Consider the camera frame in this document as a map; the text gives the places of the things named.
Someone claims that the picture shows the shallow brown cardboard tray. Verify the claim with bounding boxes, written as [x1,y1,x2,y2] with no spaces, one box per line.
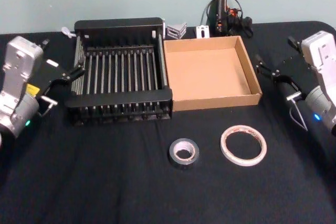
[163,35,263,112]

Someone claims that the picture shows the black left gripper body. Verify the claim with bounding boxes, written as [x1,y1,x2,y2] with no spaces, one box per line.
[26,56,67,99]

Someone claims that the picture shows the right gripper cable silver plug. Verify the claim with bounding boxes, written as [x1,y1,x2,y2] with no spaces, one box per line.
[286,91,309,132]

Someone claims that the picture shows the left gripper cable silver plug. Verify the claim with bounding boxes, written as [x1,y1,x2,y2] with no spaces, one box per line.
[38,94,59,116]

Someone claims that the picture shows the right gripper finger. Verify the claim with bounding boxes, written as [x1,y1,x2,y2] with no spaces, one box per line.
[254,54,280,82]
[288,36,302,51]

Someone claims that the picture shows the roll of white tape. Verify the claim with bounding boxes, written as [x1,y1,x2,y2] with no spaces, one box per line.
[219,125,268,167]

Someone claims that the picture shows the small white three-armed plastic piece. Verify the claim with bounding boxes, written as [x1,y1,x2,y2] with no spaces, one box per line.
[60,26,77,38]

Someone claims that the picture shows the black table cloth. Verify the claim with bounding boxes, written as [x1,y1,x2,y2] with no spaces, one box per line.
[0,20,336,224]

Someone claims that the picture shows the black corded tool orange parts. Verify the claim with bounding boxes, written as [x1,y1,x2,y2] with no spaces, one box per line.
[214,0,231,36]

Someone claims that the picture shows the black rack with steel bars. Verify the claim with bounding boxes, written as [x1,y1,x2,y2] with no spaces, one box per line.
[64,17,173,127]

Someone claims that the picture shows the roll of silver tape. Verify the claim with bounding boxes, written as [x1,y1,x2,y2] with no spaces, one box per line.
[167,137,200,171]

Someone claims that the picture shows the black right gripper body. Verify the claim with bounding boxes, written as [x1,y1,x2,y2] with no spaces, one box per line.
[273,52,320,98]

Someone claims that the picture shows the gripper cable silver plug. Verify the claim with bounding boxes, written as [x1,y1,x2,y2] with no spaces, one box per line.
[38,94,59,116]
[286,91,309,132]

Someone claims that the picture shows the white slotted plastic plate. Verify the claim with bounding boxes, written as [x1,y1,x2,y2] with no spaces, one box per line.
[194,25,211,38]

